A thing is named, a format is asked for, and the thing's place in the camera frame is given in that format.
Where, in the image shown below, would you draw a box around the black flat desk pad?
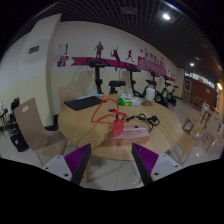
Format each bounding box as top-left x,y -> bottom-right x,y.
63,95 -> 104,112

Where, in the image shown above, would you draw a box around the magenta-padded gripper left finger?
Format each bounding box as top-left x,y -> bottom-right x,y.
41,143 -> 93,186

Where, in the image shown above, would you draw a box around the red and white wall poster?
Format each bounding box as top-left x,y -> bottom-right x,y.
56,55 -> 70,68

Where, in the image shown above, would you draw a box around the wooden chair with handle slot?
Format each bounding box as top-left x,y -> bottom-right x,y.
13,97 -> 69,158

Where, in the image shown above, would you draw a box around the white translucent cup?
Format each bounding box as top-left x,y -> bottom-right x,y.
144,87 -> 156,103

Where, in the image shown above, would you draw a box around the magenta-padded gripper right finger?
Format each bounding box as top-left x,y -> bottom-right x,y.
131,142 -> 184,186

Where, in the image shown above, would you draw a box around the magenta wall banner decal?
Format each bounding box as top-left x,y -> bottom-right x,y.
70,55 -> 176,83

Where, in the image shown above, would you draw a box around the red charging cable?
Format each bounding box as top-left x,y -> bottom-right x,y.
91,98 -> 130,126

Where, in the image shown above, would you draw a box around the round wooden coaster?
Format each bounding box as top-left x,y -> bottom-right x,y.
141,99 -> 155,107

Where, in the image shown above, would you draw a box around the group of wooden chairs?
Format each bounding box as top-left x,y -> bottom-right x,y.
176,103 -> 224,164

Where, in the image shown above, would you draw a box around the black power cord with plug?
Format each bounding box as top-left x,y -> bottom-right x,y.
125,113 -> 161,133

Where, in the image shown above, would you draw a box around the black bag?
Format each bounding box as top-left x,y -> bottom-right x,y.
9,128 -> 30,153

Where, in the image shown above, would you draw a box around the grey wall sign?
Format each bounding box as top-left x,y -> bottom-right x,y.
28,45 -> 40,55

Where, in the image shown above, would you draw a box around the large black exercise bike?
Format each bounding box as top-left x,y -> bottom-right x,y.
87,57 -> 127,96

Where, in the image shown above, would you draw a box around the ceiling lights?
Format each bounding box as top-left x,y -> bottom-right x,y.
162,12 -> 224,91

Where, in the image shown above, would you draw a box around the green wet wipes pack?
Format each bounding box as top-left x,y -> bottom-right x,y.
116,97 -> 143,107

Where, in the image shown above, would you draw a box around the white and blue wall poster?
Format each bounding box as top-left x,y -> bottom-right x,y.
58,43 -> 69,56

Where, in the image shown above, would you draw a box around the red charger block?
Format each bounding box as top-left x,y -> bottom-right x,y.
112,119 -> 125,136

